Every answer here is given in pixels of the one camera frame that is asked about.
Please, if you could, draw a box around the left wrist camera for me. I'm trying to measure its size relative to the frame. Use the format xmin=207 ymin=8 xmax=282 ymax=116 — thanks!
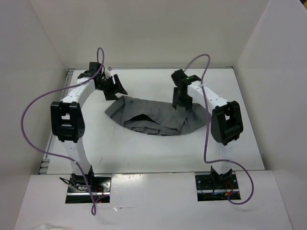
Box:
xmin=88 ymin=62 xmax=101 ymax=74

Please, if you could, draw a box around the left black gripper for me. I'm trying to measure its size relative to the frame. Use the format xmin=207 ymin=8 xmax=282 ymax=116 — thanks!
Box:
xmin=96 ymin=74 xmax=128 ymax=101

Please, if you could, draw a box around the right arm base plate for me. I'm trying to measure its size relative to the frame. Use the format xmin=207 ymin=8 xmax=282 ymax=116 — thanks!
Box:
xmin=195 ymin=172 xmax=241 ymax=202

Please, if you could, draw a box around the grey pleated skirt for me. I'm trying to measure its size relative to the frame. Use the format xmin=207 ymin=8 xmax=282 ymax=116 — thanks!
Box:
xmin=105 ymin=96 xmax=207 ymax=136

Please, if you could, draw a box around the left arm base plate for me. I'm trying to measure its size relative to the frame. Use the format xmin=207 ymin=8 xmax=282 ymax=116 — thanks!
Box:
xmin=66 ymin=174 xmax=113 ymax=204

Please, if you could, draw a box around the white cloth at bottom edge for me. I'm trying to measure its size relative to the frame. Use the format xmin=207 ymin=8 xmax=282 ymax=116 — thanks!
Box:
xmin=34 ymin=224 xmax=70 ymax=230

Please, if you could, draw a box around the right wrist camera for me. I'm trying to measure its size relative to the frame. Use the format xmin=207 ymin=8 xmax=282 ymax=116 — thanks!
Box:
xmin=171 ymin=69 xmax=188 ymax=86

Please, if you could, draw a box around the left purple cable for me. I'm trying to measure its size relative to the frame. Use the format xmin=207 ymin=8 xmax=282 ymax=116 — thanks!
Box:
xmin=21 ymin=47 xmax=106 ymax=216

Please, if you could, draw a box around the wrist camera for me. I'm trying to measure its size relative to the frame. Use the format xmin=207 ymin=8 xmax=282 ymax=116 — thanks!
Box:
xmin=171 ymin=69 xmax=188 ymax=86
xmin=88 ymin=62 xmax=101 ymax=74

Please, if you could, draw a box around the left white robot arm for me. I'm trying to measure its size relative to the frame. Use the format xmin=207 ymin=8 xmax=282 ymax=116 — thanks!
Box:
xmin=50 ymin=70 xmax=128 ymax=192

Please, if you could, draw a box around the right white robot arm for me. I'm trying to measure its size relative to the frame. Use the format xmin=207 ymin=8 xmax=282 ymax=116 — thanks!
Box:
xmin=171 ymin=69 xmax=243 ymax=188

